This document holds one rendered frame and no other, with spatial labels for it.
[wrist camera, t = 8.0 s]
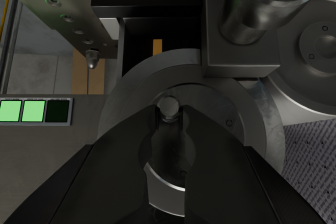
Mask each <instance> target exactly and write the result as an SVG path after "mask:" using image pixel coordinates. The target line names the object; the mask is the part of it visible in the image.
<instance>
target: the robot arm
mask: <svg viewBox="0 0 336 224"><path fill-rule="evenodd" d="M159 121H160V114H159V113H158V106H157V105H156V104H152V105H148V106H147V107H145V108H143V109H141V110H140V111H138V112H136V113H135V114H133V115H131V116H130V117H128V118H126V119H124V120H123V121H121V122H119V123H118V124H116V125H115V126H114V127H112V128H111V129H110V130H108V131H107V132H106V133H105V134H103V135H102V136H101V137H100V138H99V139H98V140H97V141H96V142H95V143H94V144H86V145H85V146H83V147H82V148H81V149H80V150H79V151H78V152H77V153H76V154H75V155H74V156H72V157H71V158H70V159H69V160H68V161H67V162H66V163H65V164H64V165H63V166H61V167H60V168H59V169H58V170H57V171H56V172H55V173H54V174H53V175H52V176H50V177H49V178H48V179H47V180H46V181H45V182H44V183H43V184H42V185H41V186H39V187H38V188H37V189H36V190H35V191H34V192H33V193H32V194H31V195H30V196H29V197H28V198H27V199H25V200H24V201H23V202H22V203H21V205H20V206H19V207H18V208H17V209H16V210H15V211H14V212H13V213H12V214H11V215H10V216H9V217H8V218H7V220H6V221H5V222H4V223H3V224H147V223H148V213H149V194H148V183H147V174H146V172H145V171H144V167H145V165H146V163H147V162H148V161H149V159H150V158H151V157H152V141H151V138H152V136H153V135H154V134H155V132H156V131H159ZM180 131H182V132H183V133H184V135H185V158H186V159H187V160H188V162H189V163H190V165H191V168H190V170H189V171H188V172H187V173H186V176H185V193H184V224H327V223H326V222H325V221H324V220H323V219H322V217H321V216H320V215H319V214H318V213H317V212H316V211H315V209H314V208H313V207H312V206H311V205H310V204H309V203H308V202H307V201H306V200H305V199H304V198H303V197H302V196H301V195H300V194H299V193H298V192H297V191H296V190H295V189H294V188H293V187H292V186H291V185H290V184H289V183H288V182H287V181H286V180H285V179H284V178H283V177H282V176H281V175H280V174H279V173H278V172H277V171H276V170H275V169H274V168H273V167H272V166H271V165H270V164H269V163H268V162H267V161H266V160H265V159H264V158H263V157H262V156H261V155H260V154H259V153H258V152H257V151H256V150H255V149H254V148H253V147H252V146H244V145H243V144H242V143H241V142H240V141H239V140H238V139H237V138H236V137H235V136H234V135H233V134H232V133H231V132H230V131H228V130H227V129H226V128H224V127H223V126H222V125H220V124H219V123H217V122H216V121H214V120H212V119H211V118H209V117H208V116H206V115H204V114H203V113H201V112H200V111H198V110H196V109H195V108H193V107H192V106H190V105H187V104H185V105H181V107H180Z"/></svg>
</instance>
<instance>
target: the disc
mask: <svg viewBox="0 0 336 224"><path fill-rule="evenodd" d="M186 64H192V65H202V49H197V48H181V49H173V50H169V51H165V52H161V53H158V54H156V55H153V56H151V57H149V58H147V59H145V60H143V61H142V62H140V63H138V64H137V65H136V66H134V67H133V68H132V69H130V70H129V71H128V72H127V73H126V74H125V75H124V76H123V77H122V78H121V79H120V80H119V82H118V83H117V84H116V85H115V87H114V88H113V90H112V91H111V93H110V94H109V96H108V98H107V100H106V102H105V104H104V107H103V109H102V112H101V115H100V119H99V124H98V130H97V140H98V139H99V138H100V137H101V136H102V135H103V134H105V133H106V132H107V131H108V130H110V129H111V128H112V127H114V126H115V125H117V124H118V119H119V116H120V113H121V110H122V108H123V106H124V104H125V102H126V100H127V98H128V97H129V95H130V94H131V93H132V91H133V90H134V89H135V88H136V87H137V86H138V85H139V84H140V83H141V82H142V81H143V80H145V79H146V78H147V77H149V76H150V75H152V74H154V73H156V72H158V71H160V70H162V69H165V68H168V67H172V66H176V65H186ZM233 79H235V80H236V81H237V82H239V83H240V84H241V85H242V86H243V87H244V88H245V89H246V90H247V91H248V92H249V94H250V95H251V96H252V98H253V99H254V101H255V103H256V104H257V106H258V108H259V110H260V113H261V115H262V118H263V122H264V126H265V132H266V153H265V160H266V161H267V162H268V163H269V164H270V165H271V166H272V167H273V168H274V169H275V170H276V171H277V172H278V173H279V174H280V175H281V174H282V170H283V166H284V161H285V149H286V144H285V133H284V127H283V122H282V119H281V116H280V113H279V110H278V108H277V105H276V103H275V101H274V100H273V98H272V96H271V94H270V93H269V91H268V90H267V88H266V87H265V86H264V85H263V83H262V82H261V81H260V80H259V79H258V78H257V77H233ZM147 224H185V217H183V216H177V215H173V214H170V213H167V212H164V211H162V210H160V209H158V208H156V207H154V206H153V205H151V204H149V208H148V219H147Z"/></svg>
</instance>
